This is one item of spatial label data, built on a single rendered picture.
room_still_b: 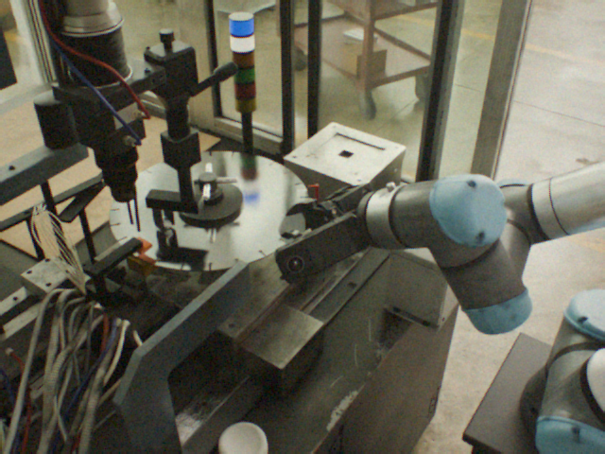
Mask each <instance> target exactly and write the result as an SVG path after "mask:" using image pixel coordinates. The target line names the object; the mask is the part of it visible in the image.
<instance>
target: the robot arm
mask: <svg viewBox="0 0 605 454"><path fill-rule="evenodd" d="M348 188H350V189H353V188H354V189H353V190H348ZM364 189H366V190H368V191H365V192H363V190H364ZM346 190H348V191H346ZM603 227H605V160H603V161H600V162H597V163H595V164H594V165H592V164H591V165H590V166H586V167H583V168H579V169H576V170H573V171H570V172H567V173H563V174H561V175H558V176H555V177H551V178H548V179H545V180H542V181H539V182H536V183H530V182H528V181H525V180H518V179H506V180H503V181H501V182H499V183H494V182H493V181H492V179H490V178H488V177H486V176H483V175H476V174H475V175H470V174H469V175H450V176H445V177H442V178H440V179H437V180H431V181H425V182H419V183H408V184H403V185H399V186H395V183H387V184H386V188H385V189H381V190H379V191H374V192H372V188H371V185H370V183H359V184H353V185H348V186H344V187H342V188H340V190H338V192H335V193H333V195H331V196H329V197H327V198H326V199H324V201H323V202H322V203H320V204H319V202H318V200H317V199H315V200H312V199H305V200H302V201H300V202H298V203H296V204H294V205H293V206H292V207H291V209H289V210H288V211H287V213H286V214H285V216H284V218H283V219H282V221H281V223H280V226H279V229H278V232H279V233H280V238H281V239H282V241H283V242H285V243H286V244H285V245H282V246H280V247H278V248H277V249H276V250H275V252H274V257H275V262H276V264H277V266H278V268H279V270H280V272H281V274H282V276H283V277H284V279H285V280H286V282H287V283H288V284H290V285H294V284H296V283H298V281H300V280H302V279H304V278H306V277H308V276H310V275H312V274H315V273H317V272H319V271H322V270H324V269H326V268H328V267H330V266H332V265H334V264H336V263H338V262H340V261H342V260H344V259H347V257H349V256H351V255H353V254H355V253H358V252H360V251H363V250H365V249H367V248H368V247H369V245H370V246H372V247H374V248H376V249H385V250H407V249H423V248H427V249H428V250H429V251H430V252H431V254H432V256H433V258H434V260H435V261H436V264H437V265H438V267H439V269H440V271H441V273H442V275H443V277H444V278H445V280H446V282H447V284H448V285H449V287H450V289H451V290H452V291H453V294H454V296H455V298H457V299H458V302H459V303H460V305H461V307H460V308H461V310H462V311H463V312H465V313H466V315H467V316H468V318H469V319H470V321H471V322H472V324H473V325H474V327H475V329H476V330H477V331H478V332H480V333H482V334H484V335H489V336H495V335H496V336H497V334H499V333H502V334H503V333H507V332H510V331H511V330H513V329H515V328H517V327H518V326H520V325H521V324H522V323H524V322H525V321H526V320H527V319H528V318H529V316H530V314H531V312H532V308H533V303H532V300H531V298H530V296H529V294H528V288H527V287H526V286H525V285H524V283H523V274H524V270H525V267H526V264H527V259H528V255H529V253H530V249H531V246H533V245H537V244H541V243H545V242H547V241H549V240H552V239H556V238H561V237H565V236H571V235H575V234H579V233H583V232H587V231H591V230H595V229H599V228H603ZM309 228H310V230H311V231H310V232H308V233H306V234H304V236H303V234H301V233H298V234H297V235H296V234H293V233H291V232H293V231H294V230H298V231H300V232H303V231H305V230H307V229H309ZM521 412H522V415H523V418H524V419H523V420H524V422H525V424H526V426H527V428H528V429H529V430H530V432H531V433H532V434H533V435H534V436H535V445H536V447H537V449H538V452H539V454H605V290H602V289H591V290H589V291H582V292H579V293H577V294H576V295H574V296H573V297H572V298H571V300H570V301H569V303H568V306H567V307H566V308H565V309H564V311H563V318H562V323H561V326H560V328H559V331H558V334H557V337H556V339H555V341H554V344H553V347H552V349H551V351H550V352H549V356H548V359H547V361H546V364H545V365H544V366H543V367H542V368H541V369H540V370H539V371H537V372H536V373H535V374H534V375H533V376H532V377H531V378H530V379H529V380H528V382H527V384H526V386H525V388H524V391H523V394H522V397H521Z"/></svg>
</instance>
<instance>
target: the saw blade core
mask: <svg viewBox="0 0 605 454"><path fill-rule="evenodd" d="M232 154H233V156H232ZM253 157H254V155H252V154H248V153H242V152H234V153H232V152H231V151H211V156H210V152H202V153H201V163H199V164H197V165H195V166H193V167H192V173H193V179H197V178H198V177H199V175H200V174H202V173H204V172H205V170H206V165H207V164H211V165H212V173H214V174H215V175H217V177H218V178H226V177H236V178H237V183H233V184H234V185H236V186H237V187H238V189H239V190H240V191H241V193H243V195H244V206H243V208H241V210H240V211H239V213H238V214H237V215H236V216H234V217H233V218H230V219H228V220H226V221H223V222H219V223H213V224H199V223H195V222H191V221H189V220H186V219H184V218H182V217H181V216H180V215H179V213H178V212H173V214H174V219H175V225H172V224H171V226H170V227H169V228H167V229H165V230H164V231H162V230H161V229H160V228H158V227H157V226H154V222H153V217H152V212H151V208H147V207H146V202H145V196H146V195H147V193H148V191H149V190H150V189H158V190H166V191H174V192H180V191H179V185H178V177H177V171H176V170H175V169H173V168H172V167H170V166H168V165H166V164H165V163H164V162H162V163H160V164H157V165H156V166H151V167H149V168H147V169H146V170H144V171H142V172H140V173H139V174H138V179H137V181H136V182H135V183H136V188H137V202H138V213H139V220H140V227H141V232H138V231H137V225H136V218H135V211H134V200H132V201H130V207H131V212H132V217H133V222H134V224H132V225H131V224H130V216H129V211H128V207H127V203H126V202H124V203H122V202H118V201H116V200H114V201H113V203H112V204H111V207H110V213H109V223H110V228H111V231H112V233H113V234H114V236H115V239H116V240H117V242H118V243H119V244H120V245H121V246H122V245H123V244H125V243H126V242H127V241H129V240H130V239H132V237H133V236H136V238H137V236H140V237H141V238H142V239H144V240H146V241H148V242H150V243H151V244H152V248H150V249H149V250H148V251H146V252H145V253H143V254H139V257H138V258H139V259H141V260H143V261H145V262H147V263H150V265H155V264H156V262H157V264H156V265H155V266H157V267H160V268H164V269H169V270H174V271H179V270H180V269H181V267H182V269H181V271H209V266H208V265H210V264H211V271H222V270H227V269H231V268H232V267H233V266H234V265H235V264H236V262H235V260H238V261H237V262H239V261H240V260H241V261H244V262H247V263H249V264H251V263H253V262H256V261H259V260H261V259H263V257H264V255H265V256H269V255H271V254H273V253H274V252H275V250H276V249H277V248H278V247H280V246H282V245H285V244H286V243H285V242H282V241H279V240H282V239H281V238H280V233H279V232H278V229H279V226H280V223H281V221H282V219H283V218H284V216H285V214H286V213H287V211H288V210H289V209H291V207H292V206H293V205H294V204H296V203H298V202H300V201H302V200H305V199H309V198H308V194H307V191H304V192H298V190H303V189H304V188H305V186H304V184H303V182H302V181H301V180H300V179H299V178H298V177H297V176H296V175H295V174H294V173H293V172H291V171H290V170H288V169H286V168H285V167H283V165H281V164H279V163H277V162H275V163H274V161H272V160H270V159H268V158H264V157H260V156H257V155H256V156H255V157H254V158H253ZM252 158H253V159H252ZM271 164H272V165H271ZM269 165H271V166H269ZM148 172H151V173H148ZM295 184H296V185H295ZM300 198H302V199H300ZM118 209H120V211H118ZM117 224H120V225H117ZM125 238H126V239H125ZM259 252H262V253H259ZM137 254H138V253H134V254H133V255H134V256H135V255H137ZM158 258H161V259H159V260H158ZM182 264H184V265H183V266H182Z"/></svg>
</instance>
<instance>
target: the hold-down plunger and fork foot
mask: <svg viewBox="0 0 605 454"><path fill-rule="evenodd" d="M177 177H178V184H179V191H180V192H174V191H166V190H158V189H150V190H149V191H148V193H147V195H146V196H145V202H146V207H147V208H151V212H152V217H153V222H154V226H157V227H158V228H160V229H161V230H162V231H164V230H165V228H164V218H163V212H162V210H164V216H165V217H168V218H169V220H170V222H171V224H172V225H175V219H174V214H173V212H178V213H185V214H194V215H199V213H200V210H201V208H202V206H203V205H204V203H203V196H202V195H200V194H195V189H194V181H193V173H192V168H190V169H188V170H183V171H181V172H178V171H177Z"/></svg>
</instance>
